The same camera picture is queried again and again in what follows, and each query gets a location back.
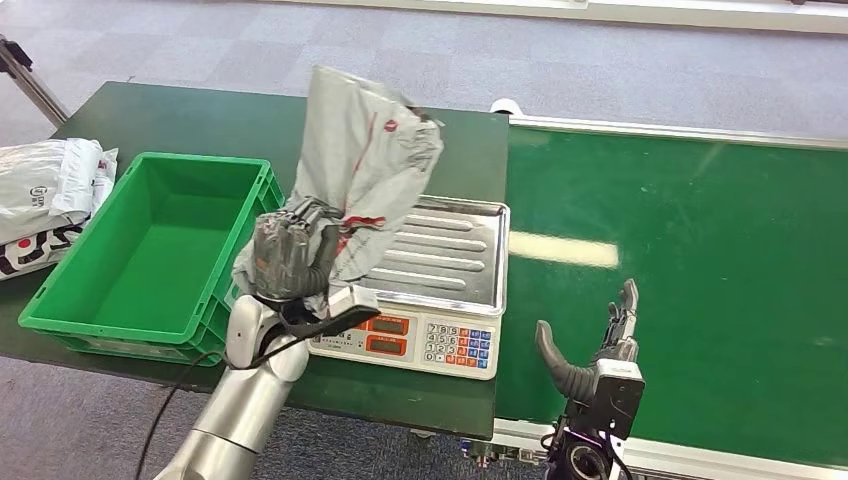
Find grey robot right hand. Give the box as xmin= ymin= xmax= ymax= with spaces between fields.
xmin=535 ymin=278 xmax=641 ymax=404

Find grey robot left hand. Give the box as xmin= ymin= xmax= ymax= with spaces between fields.
xmin=253 ymin=198 xmax=343 ymax=301

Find grey package with red print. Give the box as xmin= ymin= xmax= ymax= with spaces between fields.
xmin=231 ymin=64 xmax=445 ymax=319

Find green conveyor belt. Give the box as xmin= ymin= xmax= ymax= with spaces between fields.
xmin=493 ymin=99 xmax=848 ymax=480

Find green plastic crate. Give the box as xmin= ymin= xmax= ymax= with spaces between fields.
xmin=18 ymin=152 xmax=286 ymax=368

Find electronic scale with steel tray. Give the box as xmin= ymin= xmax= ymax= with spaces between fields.
xmin=307 ymin=195 xmax=512 ymax=382

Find white plastic mailer bag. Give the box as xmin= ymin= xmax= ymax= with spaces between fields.
xmin=0 ymin=138 xmax=121 ymax=246

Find black and white mailer bag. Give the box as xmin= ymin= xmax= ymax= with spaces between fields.
xmin=0 ymin=223 xmax=87 ymax=282

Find metal stand leg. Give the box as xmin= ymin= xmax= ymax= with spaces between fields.
xmin=0 ymin=33 xmax=73 ymax=127

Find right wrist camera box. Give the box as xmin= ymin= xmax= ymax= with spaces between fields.
xmin=591 ymin=358 xmax=647 ymax=440

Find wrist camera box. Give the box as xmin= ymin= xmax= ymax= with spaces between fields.
xmin=284 ymin=284 xmax=383 ymax=340
xmin=591 ymin=358 xmax=647 ymax=440

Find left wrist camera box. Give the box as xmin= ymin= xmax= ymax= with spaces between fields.
xmin=284 ymin=284 xmax=383 ymax=340

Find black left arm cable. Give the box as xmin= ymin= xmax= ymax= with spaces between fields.
xmin=135 ymin=331 xmax=313 ymax=480

